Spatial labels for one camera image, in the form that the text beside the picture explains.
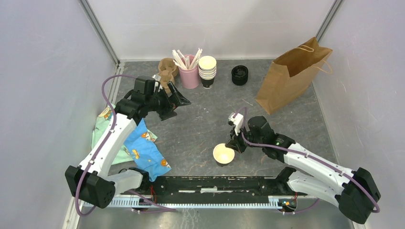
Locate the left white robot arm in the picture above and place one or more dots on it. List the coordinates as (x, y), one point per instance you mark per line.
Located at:
(89, 181)

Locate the black paper coffee cup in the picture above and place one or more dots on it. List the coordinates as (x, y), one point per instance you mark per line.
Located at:
(223, 155)

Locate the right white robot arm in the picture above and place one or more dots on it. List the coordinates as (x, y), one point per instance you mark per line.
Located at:
(353, 192)

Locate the stack of black lids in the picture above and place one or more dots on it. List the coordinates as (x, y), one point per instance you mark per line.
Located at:
(239, 75)

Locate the brown cardboard cup carriers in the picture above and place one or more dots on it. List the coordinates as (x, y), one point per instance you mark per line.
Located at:
(167, 72)

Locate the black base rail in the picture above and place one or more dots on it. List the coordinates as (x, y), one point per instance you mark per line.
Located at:
(216, 189)

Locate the blue patterned cloth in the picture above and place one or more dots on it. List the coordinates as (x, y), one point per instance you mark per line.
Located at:
(141, 147)

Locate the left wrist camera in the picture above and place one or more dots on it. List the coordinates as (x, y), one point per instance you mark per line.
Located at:
(146, 85)

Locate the brown paper takeout bag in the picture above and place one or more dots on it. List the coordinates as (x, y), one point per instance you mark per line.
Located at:
(290, 75)

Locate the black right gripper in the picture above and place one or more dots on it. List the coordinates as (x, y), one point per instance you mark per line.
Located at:
(234, 142)

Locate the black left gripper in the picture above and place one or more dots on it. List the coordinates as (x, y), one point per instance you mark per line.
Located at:
(175, 100)

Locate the pink metal utensil cup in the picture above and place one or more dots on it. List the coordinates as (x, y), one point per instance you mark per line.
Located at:
(190, 78)

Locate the stack of paper cups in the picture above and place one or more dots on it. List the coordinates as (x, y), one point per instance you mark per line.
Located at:
(207, 71)

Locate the wooden stirrers in wrappers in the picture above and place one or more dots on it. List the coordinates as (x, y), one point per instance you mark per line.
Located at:
(184, 62)

